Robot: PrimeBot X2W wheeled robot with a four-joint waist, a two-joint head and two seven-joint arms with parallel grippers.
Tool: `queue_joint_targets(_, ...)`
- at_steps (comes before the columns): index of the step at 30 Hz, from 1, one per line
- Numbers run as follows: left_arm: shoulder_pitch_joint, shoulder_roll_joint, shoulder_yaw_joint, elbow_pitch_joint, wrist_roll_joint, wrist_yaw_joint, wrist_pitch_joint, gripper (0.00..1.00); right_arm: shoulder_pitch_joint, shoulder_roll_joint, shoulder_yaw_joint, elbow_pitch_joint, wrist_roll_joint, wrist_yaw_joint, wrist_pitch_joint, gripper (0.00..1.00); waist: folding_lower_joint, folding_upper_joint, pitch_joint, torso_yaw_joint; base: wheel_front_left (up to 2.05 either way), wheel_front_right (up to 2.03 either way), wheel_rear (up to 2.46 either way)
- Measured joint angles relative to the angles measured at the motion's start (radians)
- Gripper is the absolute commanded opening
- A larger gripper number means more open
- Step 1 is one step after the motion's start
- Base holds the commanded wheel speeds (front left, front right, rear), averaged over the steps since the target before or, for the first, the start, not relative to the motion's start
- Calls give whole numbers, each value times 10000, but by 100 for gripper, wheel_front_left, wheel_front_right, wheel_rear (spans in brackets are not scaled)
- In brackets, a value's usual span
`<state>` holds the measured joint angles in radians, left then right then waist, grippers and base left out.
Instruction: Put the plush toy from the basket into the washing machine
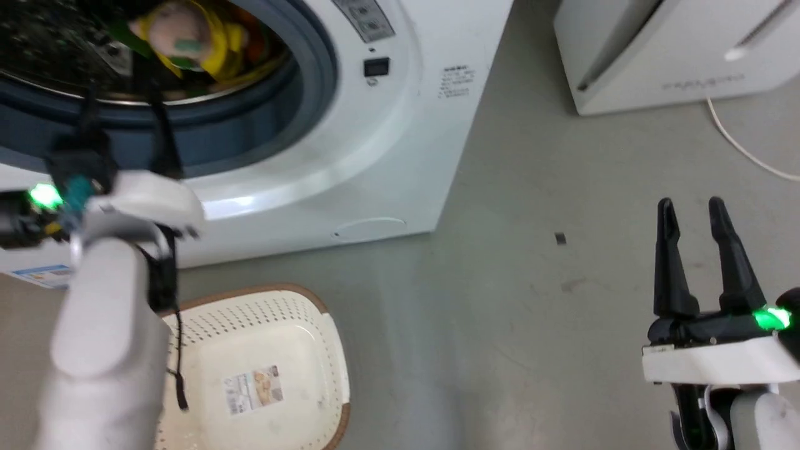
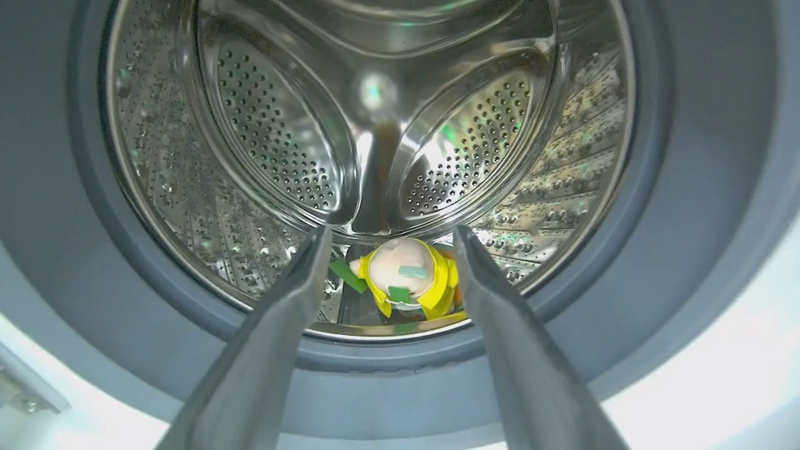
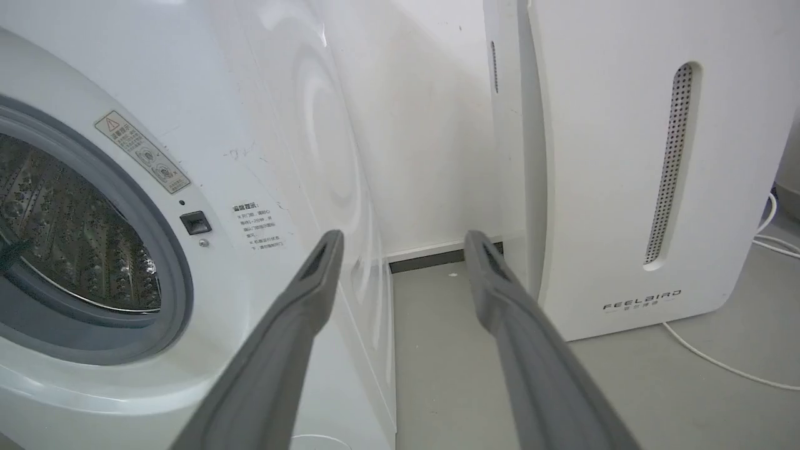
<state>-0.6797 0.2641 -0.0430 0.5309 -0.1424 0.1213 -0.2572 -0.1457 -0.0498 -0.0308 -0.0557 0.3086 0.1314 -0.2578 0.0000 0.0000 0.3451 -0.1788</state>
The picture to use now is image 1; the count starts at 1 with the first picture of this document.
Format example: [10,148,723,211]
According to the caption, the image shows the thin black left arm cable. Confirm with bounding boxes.
[134,225,190,412]

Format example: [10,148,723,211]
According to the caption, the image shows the white box appliance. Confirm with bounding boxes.
[553,0,800,117]

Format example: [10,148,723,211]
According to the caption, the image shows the yellow and pink plush toy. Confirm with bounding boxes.
[128,0,271,83]

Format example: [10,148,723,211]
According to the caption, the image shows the blue energy sticker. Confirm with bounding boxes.
[9,264,76,289]

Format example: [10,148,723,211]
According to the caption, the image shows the cream perforated laundry basket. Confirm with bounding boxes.
[153,283,352,450]

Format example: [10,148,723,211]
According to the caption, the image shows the paper label inside basket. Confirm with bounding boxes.
[223,365,284,417]

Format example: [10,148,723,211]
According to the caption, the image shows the white power cable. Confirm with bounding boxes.
[706,97,800,183]

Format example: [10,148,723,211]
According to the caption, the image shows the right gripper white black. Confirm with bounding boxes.
[642,196,800,386]

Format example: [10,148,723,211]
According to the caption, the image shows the white front-load washing machine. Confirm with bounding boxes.
[0,0,514,289]

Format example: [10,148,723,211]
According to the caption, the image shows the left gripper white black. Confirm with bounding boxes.
[0,84,206,251]

